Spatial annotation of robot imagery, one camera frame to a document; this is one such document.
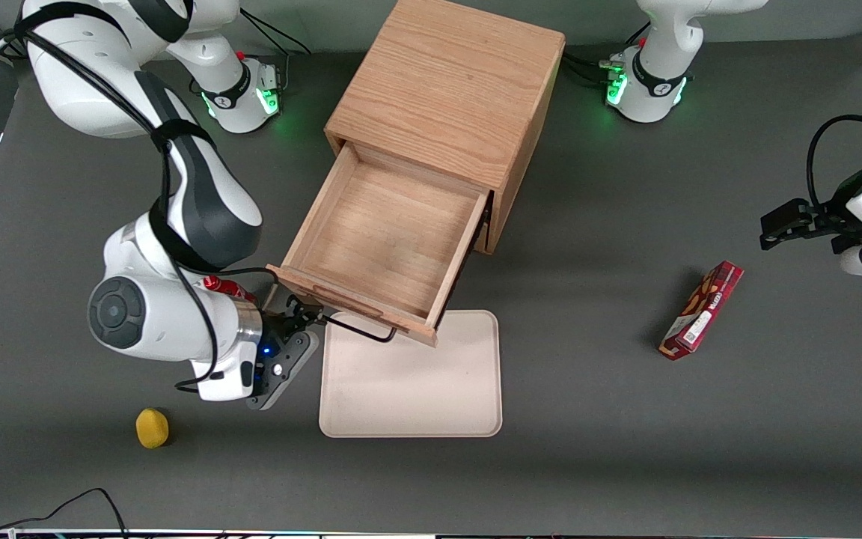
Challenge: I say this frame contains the black cables at right arm base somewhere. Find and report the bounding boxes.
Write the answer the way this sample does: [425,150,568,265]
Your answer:
[239,9,313,100]

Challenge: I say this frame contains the black metal drawer handle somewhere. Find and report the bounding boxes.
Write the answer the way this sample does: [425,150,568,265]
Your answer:
[322,312,399,344]

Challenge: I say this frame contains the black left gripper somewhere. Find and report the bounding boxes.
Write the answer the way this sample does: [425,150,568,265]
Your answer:
[759,166,862,256]

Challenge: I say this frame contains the wooden drawer cabinet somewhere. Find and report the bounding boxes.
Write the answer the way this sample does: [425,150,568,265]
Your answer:
[325,0,568,256]

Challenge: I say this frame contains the black cable along right arm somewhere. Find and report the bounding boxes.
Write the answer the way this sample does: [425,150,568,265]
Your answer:
[0,0,282,395]

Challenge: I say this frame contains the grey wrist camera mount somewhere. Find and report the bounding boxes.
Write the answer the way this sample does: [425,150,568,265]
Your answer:
[246,329,320,411]

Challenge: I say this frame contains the black cable on table edge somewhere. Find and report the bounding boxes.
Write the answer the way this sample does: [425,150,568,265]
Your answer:
[0,488,129,539]

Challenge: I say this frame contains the red soda bottle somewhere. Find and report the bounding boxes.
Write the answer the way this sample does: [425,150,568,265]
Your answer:
[203,275,259,305]

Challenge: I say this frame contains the black looped cable of left arm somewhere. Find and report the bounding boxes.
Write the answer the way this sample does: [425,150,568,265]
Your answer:
[807,115,862,212]

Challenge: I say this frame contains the yellow lemon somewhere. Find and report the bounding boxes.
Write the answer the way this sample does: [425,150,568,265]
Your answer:
[135,408,171,450]

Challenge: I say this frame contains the black cables at left arm base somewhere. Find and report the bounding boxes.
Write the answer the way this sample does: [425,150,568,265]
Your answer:
[562,21,652,92]

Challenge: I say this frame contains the cream plastic tray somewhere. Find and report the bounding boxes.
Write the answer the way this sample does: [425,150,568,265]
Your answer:
[318,310,504,439]

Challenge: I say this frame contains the wooden drawer with inside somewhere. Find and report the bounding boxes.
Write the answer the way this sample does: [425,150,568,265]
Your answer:
[266,142,492,349]

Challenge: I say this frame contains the black cables at arm base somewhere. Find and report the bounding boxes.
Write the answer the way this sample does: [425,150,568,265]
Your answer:
[239,9,313,100]
[562,21,652,92]

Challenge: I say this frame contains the red snack box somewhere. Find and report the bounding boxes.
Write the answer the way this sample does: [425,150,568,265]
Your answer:
[658,261,745,362]

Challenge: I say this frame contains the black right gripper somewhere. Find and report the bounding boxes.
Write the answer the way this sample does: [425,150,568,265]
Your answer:
[254,295,328,375]

